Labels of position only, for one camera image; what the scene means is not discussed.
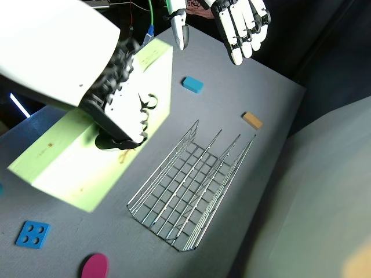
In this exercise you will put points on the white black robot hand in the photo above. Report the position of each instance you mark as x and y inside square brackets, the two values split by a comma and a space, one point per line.
[236, 26]
[49, 43]

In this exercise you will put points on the light green board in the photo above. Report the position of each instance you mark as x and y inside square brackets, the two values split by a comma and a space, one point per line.
[72, 173]

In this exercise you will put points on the white light bar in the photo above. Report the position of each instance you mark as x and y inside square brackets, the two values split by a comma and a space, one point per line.
[19, 105]

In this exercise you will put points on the grey table cloth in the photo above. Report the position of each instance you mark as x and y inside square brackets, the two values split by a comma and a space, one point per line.
[232, 95]

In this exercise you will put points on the blue rounded block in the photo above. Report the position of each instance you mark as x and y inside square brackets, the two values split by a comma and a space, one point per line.
[192, 84]

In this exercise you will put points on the tan wooden block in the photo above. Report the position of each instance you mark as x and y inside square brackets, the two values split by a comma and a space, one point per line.
[252, 120]

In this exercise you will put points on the blue square four-hole block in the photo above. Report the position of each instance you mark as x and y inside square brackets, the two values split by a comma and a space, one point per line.
[32, 235]

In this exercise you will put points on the pink round disc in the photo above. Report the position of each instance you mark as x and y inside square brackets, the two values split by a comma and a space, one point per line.
[95, 267]

